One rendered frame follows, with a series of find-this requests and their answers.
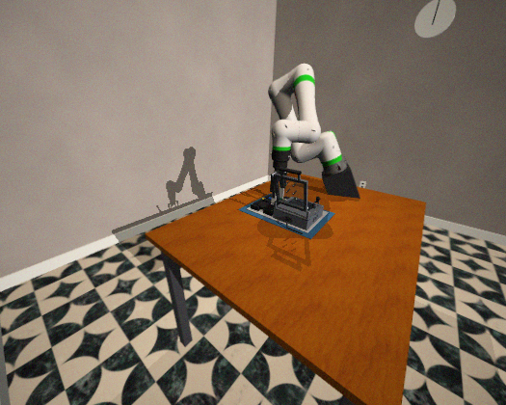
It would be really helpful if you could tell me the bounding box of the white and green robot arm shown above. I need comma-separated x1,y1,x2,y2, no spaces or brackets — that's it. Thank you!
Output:
268,64,349,176

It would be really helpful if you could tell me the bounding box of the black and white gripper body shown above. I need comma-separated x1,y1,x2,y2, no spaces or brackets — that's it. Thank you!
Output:
273,161,287,174

